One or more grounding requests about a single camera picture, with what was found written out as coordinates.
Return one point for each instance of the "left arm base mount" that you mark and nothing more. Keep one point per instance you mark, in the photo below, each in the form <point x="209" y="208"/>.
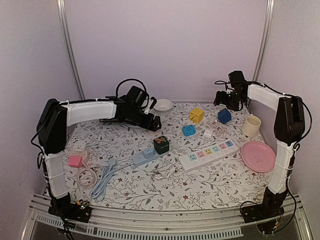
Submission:
<point x="66" y="210"/>

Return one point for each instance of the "cream plastic cup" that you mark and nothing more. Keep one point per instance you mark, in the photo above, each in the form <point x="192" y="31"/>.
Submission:
<point x="251" y="126"/>

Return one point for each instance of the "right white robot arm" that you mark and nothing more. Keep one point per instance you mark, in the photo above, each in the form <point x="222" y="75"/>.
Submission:
<point x="289" y="124"/>

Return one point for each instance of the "dark green cube socket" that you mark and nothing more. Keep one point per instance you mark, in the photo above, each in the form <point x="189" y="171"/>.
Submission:
<point x="161" y="145"/>

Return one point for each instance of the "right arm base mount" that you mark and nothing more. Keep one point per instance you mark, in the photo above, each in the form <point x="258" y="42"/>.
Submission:
<point x="268" y="215"/>

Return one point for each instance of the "white ceramic bowl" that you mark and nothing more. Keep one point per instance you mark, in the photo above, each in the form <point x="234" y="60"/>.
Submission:
<point x="163" y="107"/>

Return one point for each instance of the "left aluminium frame post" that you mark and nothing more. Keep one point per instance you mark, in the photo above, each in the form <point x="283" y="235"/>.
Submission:
<point x="62" y="13"/>

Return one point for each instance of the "aluminium frame post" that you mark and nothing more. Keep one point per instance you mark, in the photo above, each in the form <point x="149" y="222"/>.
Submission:
<point x="268" y="18"/>
<point x="62" y="13"/>

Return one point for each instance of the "light blue cube adapter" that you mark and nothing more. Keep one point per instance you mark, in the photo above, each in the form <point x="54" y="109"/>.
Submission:
<point x="189" y="130"/>

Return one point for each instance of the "white long power strip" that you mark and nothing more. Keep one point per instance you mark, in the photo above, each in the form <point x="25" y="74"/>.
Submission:
<point x="208" y="155"/>

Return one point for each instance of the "black and tan mat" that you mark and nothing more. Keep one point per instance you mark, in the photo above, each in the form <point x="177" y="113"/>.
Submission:
<point x="110" y="120"/>

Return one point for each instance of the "yellow cube plug adapter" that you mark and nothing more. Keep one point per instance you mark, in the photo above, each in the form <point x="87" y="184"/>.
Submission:
<point x="196" y="115"/>

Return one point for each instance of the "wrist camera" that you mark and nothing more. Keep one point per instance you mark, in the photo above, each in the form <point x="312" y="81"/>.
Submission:
<point x="151" y="103"/>
<point x="228" y="87"/>

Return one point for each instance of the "front aluminium rail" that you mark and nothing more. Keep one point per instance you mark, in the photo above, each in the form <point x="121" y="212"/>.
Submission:
<point x="124" y="224"/>

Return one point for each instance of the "light blue charger plug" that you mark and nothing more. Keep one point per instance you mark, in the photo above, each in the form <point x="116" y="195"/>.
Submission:
<point x="148" y="153"/>

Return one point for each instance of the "right aluminium frame post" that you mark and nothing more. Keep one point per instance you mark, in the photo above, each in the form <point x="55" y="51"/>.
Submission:
<point x="268" y="18"/>

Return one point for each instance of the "pink round power strip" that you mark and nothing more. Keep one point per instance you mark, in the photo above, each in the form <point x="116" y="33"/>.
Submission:
<point x="84" y="155"/>

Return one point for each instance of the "white plug adapter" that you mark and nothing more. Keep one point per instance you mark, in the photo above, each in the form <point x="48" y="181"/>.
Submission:
<point x="79" y="146"/>

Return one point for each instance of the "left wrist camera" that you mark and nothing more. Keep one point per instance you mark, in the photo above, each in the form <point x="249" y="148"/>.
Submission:
<point x="151" y="103"/>

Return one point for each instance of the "dark blue cube socket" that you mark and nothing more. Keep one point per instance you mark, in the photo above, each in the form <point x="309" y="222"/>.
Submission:
<point x="224" y="116"/>

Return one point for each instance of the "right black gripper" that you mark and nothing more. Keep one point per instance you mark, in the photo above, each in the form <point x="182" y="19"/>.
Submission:
<point x="219" y="98"/>

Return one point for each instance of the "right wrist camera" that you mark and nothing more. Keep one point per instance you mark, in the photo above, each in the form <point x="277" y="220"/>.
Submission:
<point x="228" y="87"/>

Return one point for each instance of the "pink square plug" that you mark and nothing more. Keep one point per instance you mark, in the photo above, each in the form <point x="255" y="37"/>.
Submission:
<point x="75" y="161"/>

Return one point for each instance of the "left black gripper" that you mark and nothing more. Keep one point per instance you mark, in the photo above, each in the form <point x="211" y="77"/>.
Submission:
<point x="148" y="124"/>

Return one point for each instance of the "small white charger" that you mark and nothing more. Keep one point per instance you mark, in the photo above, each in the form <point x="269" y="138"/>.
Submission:
<point x="208" y="133"/>

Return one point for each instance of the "pink plastic plate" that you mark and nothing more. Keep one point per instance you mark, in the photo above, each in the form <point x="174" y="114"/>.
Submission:
<point x="258" y="157"/>

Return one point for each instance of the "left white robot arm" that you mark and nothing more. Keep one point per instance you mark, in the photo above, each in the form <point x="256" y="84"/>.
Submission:
<point x="57" y="116"/>

